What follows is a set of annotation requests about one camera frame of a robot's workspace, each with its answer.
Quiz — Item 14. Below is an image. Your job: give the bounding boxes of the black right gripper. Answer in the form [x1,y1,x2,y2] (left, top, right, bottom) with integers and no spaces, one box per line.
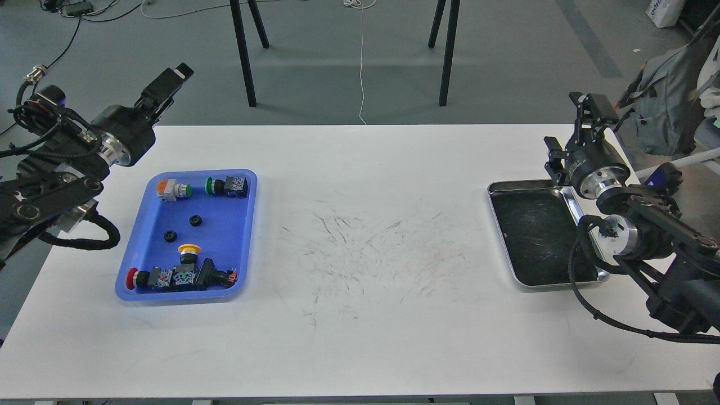
[543,92,630,200]

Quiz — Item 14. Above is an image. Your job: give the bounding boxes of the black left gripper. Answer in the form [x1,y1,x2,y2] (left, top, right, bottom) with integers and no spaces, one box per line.
[92,62,195,167]

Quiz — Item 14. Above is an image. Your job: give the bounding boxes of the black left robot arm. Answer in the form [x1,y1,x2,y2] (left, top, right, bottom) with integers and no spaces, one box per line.
[1,63,194,264]

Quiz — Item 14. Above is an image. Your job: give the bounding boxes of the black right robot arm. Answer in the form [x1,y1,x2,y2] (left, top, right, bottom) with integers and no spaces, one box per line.
[543,92,719,344]

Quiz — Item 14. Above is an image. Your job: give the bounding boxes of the grey backpack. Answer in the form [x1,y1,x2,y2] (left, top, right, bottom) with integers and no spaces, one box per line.
[614,36,715,156]

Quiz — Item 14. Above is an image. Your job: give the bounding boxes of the silver metal tray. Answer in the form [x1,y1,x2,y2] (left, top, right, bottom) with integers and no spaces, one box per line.
[488,179,583,292]

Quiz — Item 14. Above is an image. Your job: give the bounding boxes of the orange white push button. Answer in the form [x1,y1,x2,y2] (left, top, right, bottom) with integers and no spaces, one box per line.
[155,178,193,201]

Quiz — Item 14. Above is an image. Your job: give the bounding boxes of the left black table legs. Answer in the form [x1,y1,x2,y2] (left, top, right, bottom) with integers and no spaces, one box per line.
[229,0,270,107]

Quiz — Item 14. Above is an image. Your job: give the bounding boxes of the black table legs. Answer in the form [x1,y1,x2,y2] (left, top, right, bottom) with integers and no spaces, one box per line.
[229,0,270,107]
[427,1,461,107]

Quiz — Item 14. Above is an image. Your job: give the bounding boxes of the green black push button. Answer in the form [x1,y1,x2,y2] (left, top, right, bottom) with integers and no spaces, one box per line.
[205,176,249,199]

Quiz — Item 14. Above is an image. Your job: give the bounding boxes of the white box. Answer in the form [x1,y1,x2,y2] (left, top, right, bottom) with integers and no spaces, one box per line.
[646,0,686,28]

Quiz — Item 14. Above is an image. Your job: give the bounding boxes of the blue plastic tray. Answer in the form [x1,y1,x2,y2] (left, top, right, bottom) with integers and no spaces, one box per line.
[115,169,258,302]

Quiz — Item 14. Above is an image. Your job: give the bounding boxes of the yellow mushroom push button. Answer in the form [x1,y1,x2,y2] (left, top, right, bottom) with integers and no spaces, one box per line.
[177,244,201,267]

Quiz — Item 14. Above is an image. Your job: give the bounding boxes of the right black table legs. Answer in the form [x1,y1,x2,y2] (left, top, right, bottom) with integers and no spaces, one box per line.
[427,1,461,107]

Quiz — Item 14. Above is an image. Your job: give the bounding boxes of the red push button assembly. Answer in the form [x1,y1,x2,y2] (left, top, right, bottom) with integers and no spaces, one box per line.
[124,258,239,293]

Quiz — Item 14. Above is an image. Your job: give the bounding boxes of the black floor cable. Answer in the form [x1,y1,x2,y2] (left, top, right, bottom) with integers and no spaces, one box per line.
[0,0,144,137]

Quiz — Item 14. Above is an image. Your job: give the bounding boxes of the white floor cable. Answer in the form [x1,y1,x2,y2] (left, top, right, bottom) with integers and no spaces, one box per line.
[343,0,376,125]

